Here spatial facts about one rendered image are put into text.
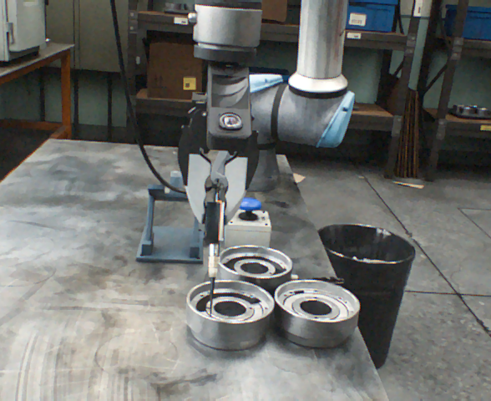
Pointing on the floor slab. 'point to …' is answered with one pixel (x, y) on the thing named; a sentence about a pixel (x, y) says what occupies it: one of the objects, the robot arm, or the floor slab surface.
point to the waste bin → (371, 277)
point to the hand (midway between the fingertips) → (214, 215)
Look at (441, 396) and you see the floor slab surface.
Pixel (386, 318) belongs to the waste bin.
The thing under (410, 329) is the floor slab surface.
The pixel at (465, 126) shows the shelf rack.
